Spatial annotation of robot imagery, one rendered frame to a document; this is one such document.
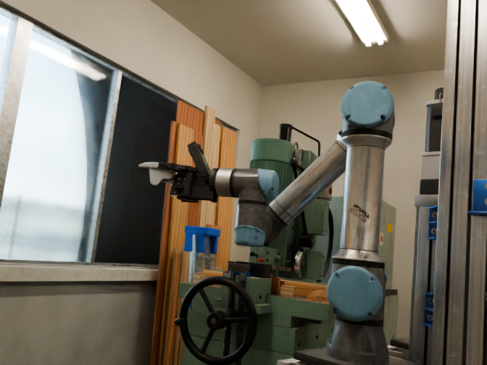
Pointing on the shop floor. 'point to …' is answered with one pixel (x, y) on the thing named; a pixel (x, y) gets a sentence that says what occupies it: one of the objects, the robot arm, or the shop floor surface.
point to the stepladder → (192, 242)
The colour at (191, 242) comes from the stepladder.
